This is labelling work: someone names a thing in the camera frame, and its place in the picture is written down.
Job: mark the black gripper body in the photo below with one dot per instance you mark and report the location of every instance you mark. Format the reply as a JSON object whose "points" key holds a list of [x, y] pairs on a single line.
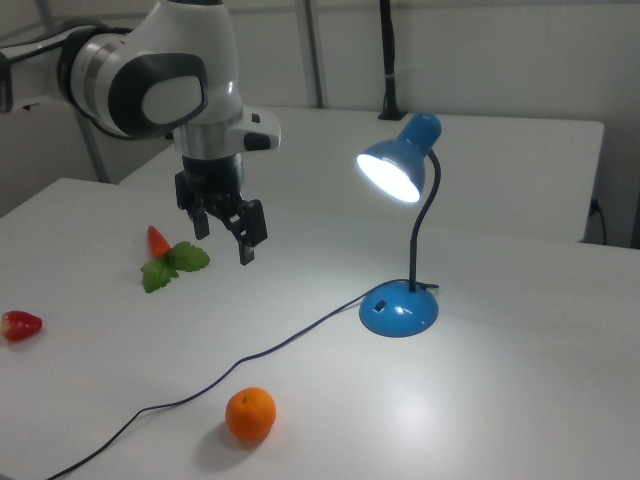
{"points": [[212, 180]]}

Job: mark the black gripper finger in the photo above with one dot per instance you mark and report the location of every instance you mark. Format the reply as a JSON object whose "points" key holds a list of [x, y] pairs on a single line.
{"points": [[250, 230], [201, 226]]}

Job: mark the blue gooseneck desk lamp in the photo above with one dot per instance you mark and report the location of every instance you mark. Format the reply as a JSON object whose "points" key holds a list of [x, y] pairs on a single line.
{"points": [[400, 312]]}

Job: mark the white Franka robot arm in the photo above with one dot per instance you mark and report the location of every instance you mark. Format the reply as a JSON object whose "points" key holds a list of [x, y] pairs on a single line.
{"points": [[190, 40]]}

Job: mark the toy carrot with green leaves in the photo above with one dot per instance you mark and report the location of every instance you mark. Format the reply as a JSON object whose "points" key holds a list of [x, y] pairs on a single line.
{"points": [[157, 242]]}

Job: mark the orange mandarin fruit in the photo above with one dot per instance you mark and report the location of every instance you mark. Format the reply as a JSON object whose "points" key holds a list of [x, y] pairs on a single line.
{"points": [[250, 414]]}

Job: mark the red toy strawberry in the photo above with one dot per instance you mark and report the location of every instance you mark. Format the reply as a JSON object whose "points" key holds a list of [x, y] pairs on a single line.
{"points": [[20, 325]]}

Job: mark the grey metal partition post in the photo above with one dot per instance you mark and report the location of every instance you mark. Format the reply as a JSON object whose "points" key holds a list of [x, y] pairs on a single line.
{"points": [[316, 50], [97, 155]]}

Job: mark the black clamped camera stand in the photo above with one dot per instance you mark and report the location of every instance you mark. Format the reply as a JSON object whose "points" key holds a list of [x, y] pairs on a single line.
{"points": [[389, 50]]}

